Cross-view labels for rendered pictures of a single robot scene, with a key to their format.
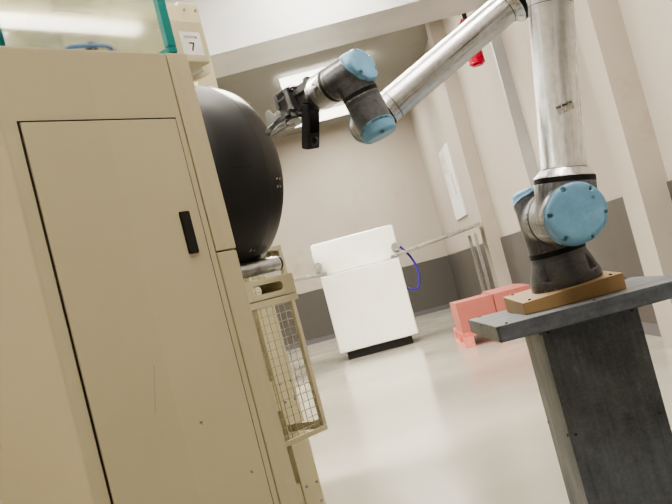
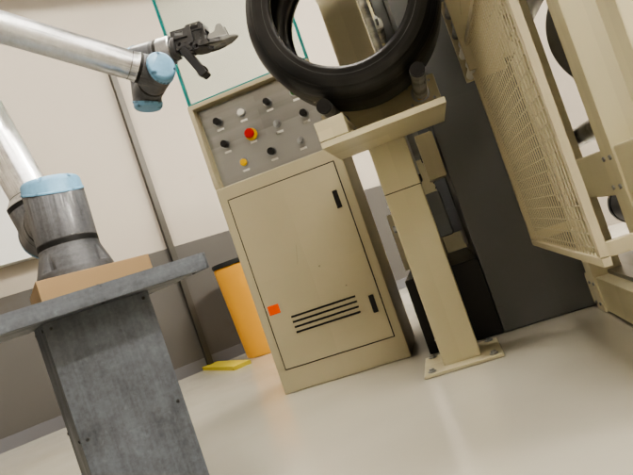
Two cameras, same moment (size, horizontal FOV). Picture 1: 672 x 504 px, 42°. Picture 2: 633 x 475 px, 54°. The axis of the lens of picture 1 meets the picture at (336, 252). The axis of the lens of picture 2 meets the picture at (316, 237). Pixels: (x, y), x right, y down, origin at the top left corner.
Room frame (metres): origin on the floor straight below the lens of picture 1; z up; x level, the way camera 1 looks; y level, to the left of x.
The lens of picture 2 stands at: (4.02, -0.84, 0.50)
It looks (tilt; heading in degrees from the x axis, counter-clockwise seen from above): 2 degrees up; 150
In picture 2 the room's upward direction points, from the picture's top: 19 degrees counter-clockwise
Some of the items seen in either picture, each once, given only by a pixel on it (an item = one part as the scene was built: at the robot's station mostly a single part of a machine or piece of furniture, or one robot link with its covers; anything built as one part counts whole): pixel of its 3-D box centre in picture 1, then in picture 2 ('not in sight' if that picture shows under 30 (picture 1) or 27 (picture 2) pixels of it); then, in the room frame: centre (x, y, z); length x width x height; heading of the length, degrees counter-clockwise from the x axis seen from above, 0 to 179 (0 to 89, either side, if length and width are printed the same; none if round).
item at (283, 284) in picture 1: (239, 295); (340, 135); (2.41, 0.29, 0.83); 0.36 x 0.09 x 0.06; 139
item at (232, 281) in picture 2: not in sight; (256, 303); (0.04, 0.84, 0.33); 0.43 x 0.42 x 0.66; 90
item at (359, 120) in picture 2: not in sight; (381, 108); (2.37, 0.51, 0.90); 0.40 x 0.03 x 0.10; 49
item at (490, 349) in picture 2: not in sight; (462, 355); (2.30, 0.55, 0.01); 0.27 x 0.27 x 0.02; 49
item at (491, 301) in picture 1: (491, 313); not in sight; (8.35, -1.28, 0.20); 1.09 x 0.75 x 0.41; 0
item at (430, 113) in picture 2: (210, 317); (386, 130); (2.51, 0.39, 0.80); 0.37 x 0.36 x 0.02; 49
